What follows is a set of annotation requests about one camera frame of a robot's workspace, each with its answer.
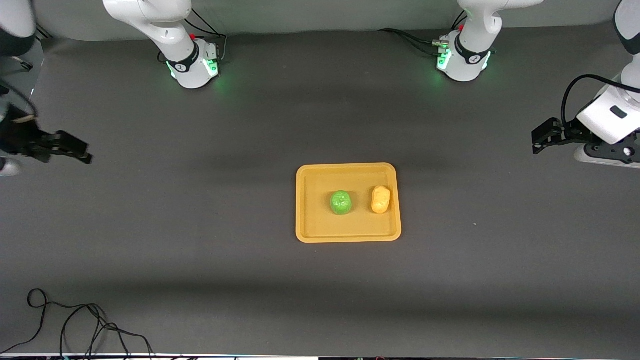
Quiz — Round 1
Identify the yellow potato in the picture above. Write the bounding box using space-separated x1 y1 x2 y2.
370 185 392 215

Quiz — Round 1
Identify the green apple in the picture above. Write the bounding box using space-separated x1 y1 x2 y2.
330 189 354 216

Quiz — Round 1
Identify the yellow plastic tray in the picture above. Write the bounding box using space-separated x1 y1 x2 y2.
295 162 403 244

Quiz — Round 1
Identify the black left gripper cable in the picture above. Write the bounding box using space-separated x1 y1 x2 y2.
560 74 640 126

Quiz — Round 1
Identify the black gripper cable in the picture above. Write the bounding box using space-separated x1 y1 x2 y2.
5 82 40 121
560 74 640 126

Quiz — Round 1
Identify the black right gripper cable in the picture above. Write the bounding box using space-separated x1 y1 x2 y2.
5 82 40 121

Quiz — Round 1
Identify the thin black tangled cable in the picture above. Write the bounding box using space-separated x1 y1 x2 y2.
0 288 156 360

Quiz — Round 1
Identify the black cable at left arm base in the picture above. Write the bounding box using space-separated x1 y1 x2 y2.
378 28 446 57

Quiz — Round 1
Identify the black cable at arm base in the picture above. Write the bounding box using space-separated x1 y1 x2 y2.
183 7 229 65
378 28 446 57

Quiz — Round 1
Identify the black cable at right arm base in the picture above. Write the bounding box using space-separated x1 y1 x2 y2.
183 7 229 65

